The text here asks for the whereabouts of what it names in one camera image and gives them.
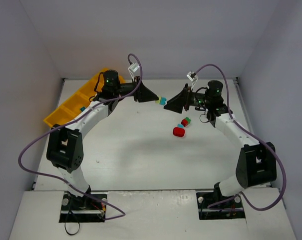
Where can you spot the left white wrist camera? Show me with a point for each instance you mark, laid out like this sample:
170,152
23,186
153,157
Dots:
133,68

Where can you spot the large red rounded lego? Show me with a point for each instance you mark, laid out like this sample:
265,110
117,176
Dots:
178,132

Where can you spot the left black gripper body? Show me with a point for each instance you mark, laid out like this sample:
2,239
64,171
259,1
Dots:
136,90

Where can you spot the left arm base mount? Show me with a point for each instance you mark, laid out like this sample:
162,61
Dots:
81,210

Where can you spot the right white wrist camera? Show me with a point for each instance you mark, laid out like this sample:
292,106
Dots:
192,76

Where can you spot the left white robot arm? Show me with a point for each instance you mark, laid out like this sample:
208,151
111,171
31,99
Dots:
65,146

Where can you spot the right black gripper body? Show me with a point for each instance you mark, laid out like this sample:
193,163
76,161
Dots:
187,98

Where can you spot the red and green brick stack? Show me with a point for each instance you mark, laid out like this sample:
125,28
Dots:
185,122

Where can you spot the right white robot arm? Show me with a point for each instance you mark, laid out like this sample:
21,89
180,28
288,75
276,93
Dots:
256,165

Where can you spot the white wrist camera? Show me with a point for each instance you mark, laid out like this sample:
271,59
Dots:
133,68
192,76

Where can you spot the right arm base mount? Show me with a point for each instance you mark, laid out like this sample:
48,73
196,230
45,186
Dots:
213,207

